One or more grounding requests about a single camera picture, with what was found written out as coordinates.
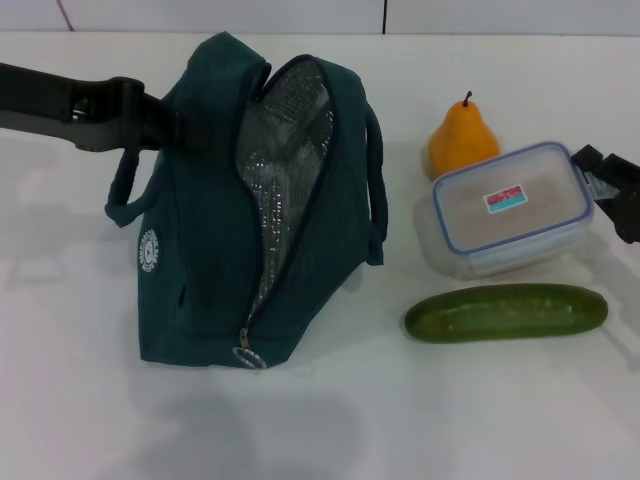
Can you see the clear plastic food container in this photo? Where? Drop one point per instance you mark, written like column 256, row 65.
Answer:
column 510, row 215

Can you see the dark teal insulated lunch bag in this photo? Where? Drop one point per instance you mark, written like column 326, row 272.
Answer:
column 210, row 240

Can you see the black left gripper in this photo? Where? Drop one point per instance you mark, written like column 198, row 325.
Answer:
column 60, row 107

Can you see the green cucumber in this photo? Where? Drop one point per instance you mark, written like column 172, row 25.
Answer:
column 505, row 312

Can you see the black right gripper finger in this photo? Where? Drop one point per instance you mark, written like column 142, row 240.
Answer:
column 625, row 215
column 622, row 170

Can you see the yellow orange pear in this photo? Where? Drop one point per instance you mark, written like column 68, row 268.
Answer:
column 462, row 140

